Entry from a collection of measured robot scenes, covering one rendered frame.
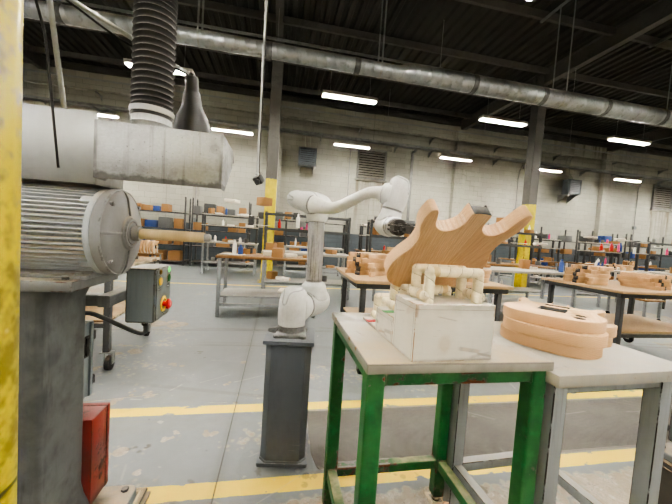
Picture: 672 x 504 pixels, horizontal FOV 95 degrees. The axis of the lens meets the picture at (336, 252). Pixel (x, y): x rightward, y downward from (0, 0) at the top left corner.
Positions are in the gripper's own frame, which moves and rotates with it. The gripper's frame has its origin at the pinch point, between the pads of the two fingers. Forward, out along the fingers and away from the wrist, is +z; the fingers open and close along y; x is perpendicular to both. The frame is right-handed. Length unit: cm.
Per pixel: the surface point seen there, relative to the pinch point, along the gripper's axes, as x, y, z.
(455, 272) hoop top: -10.5, -0.1, 28.5
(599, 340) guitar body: -33, -61, 27
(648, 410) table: -58, -85, 30
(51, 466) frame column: -74, 112, 19
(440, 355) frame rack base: -35.2, 3.2, 31.6
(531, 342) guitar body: -39, -46, 14
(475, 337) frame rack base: -29.9, -8.3, 30.8
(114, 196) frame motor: 4, 98, 14
